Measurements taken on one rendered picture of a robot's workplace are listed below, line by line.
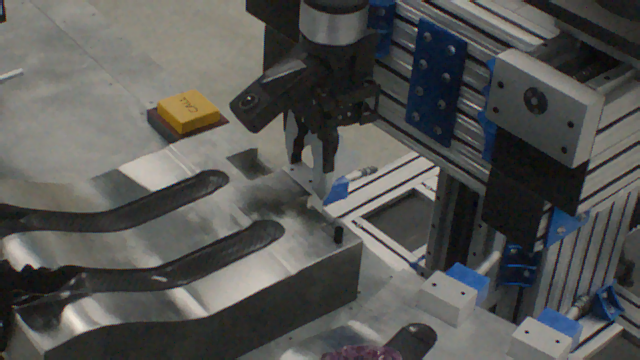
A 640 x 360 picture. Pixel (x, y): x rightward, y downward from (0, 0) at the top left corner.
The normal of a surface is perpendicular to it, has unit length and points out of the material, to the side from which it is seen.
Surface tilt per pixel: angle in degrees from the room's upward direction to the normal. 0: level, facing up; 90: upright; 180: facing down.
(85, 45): 0
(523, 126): 90
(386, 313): 0
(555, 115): 90
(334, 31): 90
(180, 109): 0
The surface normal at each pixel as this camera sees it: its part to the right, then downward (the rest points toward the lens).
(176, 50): 0.07, -0.79
